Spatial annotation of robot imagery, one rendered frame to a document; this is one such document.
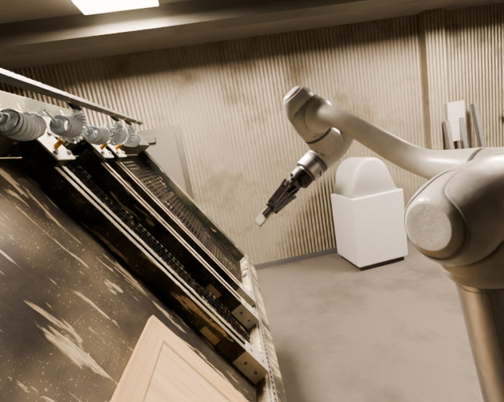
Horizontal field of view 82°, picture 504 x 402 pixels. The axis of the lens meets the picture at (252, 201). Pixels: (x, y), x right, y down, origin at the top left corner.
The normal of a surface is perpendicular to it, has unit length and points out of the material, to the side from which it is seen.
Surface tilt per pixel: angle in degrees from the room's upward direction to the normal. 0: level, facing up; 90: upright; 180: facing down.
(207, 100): 90
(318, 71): 90
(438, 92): 90
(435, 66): 90
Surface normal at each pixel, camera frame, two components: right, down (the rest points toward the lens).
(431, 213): -0.92, 0.18
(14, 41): 0.12, 0.16
